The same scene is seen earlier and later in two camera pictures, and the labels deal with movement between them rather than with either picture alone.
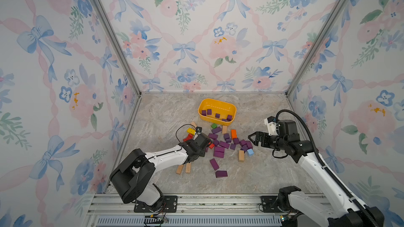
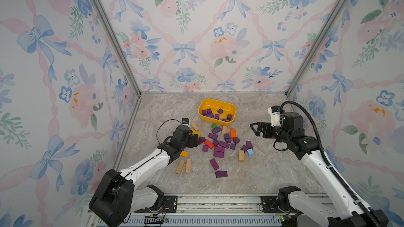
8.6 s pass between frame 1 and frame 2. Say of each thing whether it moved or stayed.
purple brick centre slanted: stayed
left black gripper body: moved
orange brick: stayed
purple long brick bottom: stayed
